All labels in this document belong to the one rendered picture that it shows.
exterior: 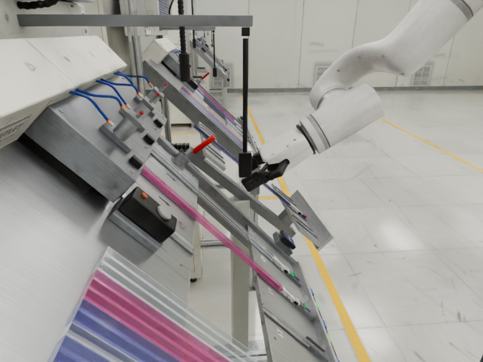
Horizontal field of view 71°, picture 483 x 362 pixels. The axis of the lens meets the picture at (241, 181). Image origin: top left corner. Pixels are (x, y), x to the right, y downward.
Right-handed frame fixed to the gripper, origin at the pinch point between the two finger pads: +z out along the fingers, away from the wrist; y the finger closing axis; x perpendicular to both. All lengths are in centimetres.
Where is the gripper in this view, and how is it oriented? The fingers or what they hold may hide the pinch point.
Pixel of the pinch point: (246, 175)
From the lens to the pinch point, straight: 76.0
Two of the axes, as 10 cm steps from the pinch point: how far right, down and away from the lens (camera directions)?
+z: -8.5, 5.1, 1.5
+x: 5.3, 7.6, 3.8
